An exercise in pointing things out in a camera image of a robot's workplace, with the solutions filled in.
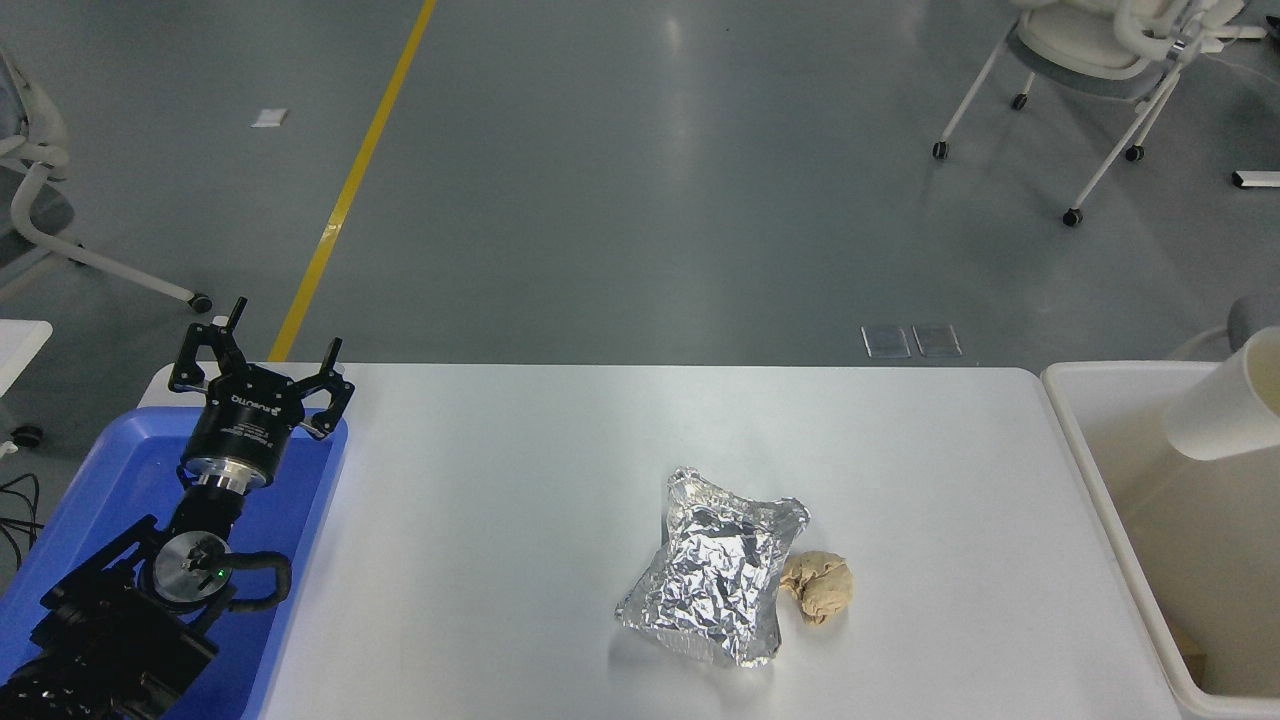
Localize crumpled silver foil tray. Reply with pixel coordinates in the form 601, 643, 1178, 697
615, 467, 811, 670

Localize white grey swivel chair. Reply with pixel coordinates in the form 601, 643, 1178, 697
0, 50, 215, 314

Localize white paper cup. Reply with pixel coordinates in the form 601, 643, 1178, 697
1162, 325, 1280, 463

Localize small white side table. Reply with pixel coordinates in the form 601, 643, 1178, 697
0, 318, 54, 449

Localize crumpled tan paper ball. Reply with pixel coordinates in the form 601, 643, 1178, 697
779, 552, 857, 628

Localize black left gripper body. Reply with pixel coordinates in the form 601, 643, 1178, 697
183, 366, 307, 475

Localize large pale plastic bin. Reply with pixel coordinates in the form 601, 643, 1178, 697
1040, 360, 1280, 720

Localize grey padded chair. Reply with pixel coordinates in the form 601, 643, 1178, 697
1227, 295, 1280, 353

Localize black floor cables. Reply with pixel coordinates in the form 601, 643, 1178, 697
0, 473, 43, 573

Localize blue plastic tray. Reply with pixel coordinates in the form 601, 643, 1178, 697
0, 405, 350, 720

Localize white wheeled office chair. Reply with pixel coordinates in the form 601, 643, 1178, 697
930, 0, 1253, 228

